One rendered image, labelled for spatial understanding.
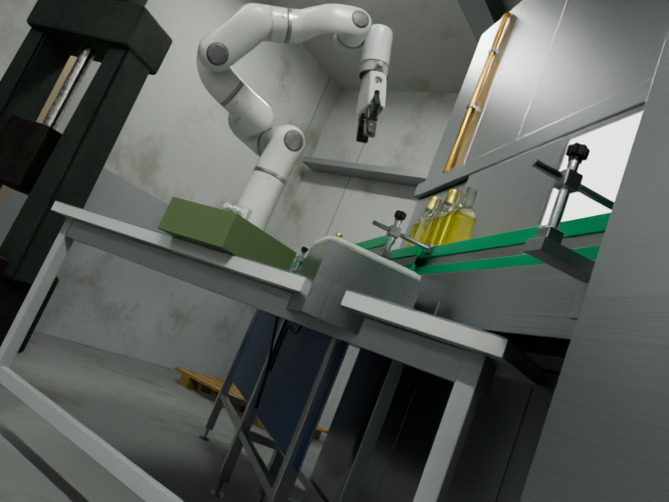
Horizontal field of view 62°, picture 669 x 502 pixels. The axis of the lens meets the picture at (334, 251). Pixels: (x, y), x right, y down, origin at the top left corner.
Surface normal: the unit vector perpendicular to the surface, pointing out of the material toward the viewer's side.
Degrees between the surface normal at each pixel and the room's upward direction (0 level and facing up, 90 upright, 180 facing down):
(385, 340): 90
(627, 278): 90
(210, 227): 90
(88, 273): 90
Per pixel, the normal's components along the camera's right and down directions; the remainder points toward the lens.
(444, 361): -0.51, -0.37
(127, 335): 0.77, 0.20
